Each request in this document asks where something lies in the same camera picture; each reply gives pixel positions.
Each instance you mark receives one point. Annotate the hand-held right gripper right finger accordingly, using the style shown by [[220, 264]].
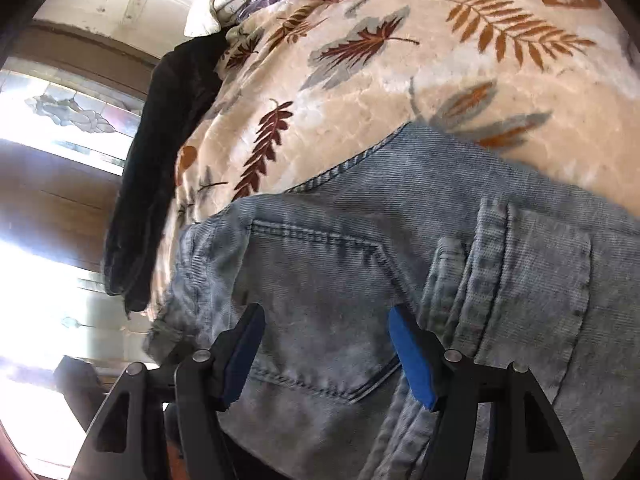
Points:
[[415, 360]]

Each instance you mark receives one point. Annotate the dark object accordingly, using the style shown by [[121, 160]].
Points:
[[75, 385]]

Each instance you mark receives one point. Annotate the large black garment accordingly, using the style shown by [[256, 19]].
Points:
[[150, 160]]

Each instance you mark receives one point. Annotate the wooden window frame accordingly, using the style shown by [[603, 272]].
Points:
[[60, 200]]

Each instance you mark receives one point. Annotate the light blue denim pants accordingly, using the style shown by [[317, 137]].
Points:
[[325, 270]]

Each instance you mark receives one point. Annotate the cream leaf-print blanket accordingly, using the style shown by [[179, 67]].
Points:
[[375, 100]]

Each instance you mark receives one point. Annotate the stained glass window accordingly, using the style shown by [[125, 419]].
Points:
[[75, 110]]

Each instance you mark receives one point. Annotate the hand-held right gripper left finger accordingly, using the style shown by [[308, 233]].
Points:
[[242, 360]]

